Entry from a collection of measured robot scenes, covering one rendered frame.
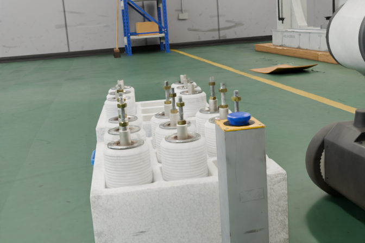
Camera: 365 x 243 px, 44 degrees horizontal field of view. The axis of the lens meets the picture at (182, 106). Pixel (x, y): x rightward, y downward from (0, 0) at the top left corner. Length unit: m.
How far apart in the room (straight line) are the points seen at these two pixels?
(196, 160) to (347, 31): 0.38
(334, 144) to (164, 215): 0.47
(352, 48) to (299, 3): 4.62
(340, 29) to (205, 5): 6.56
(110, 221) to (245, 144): 0.31
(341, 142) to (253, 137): 0.41
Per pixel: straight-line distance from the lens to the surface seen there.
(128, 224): 0.91
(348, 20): 0.90
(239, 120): 0.75
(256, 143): 0.76
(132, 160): 0.90
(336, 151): 1.14
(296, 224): 1.13
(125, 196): 0.89
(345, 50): 0.91
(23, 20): 7.28
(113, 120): 1.15
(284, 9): 5.48
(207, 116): 1.15
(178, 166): 0.91
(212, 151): 1.06
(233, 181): 0.77
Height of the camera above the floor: 0.50
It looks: 11 degrees down
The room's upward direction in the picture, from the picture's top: 4 degrees counter-clockwise
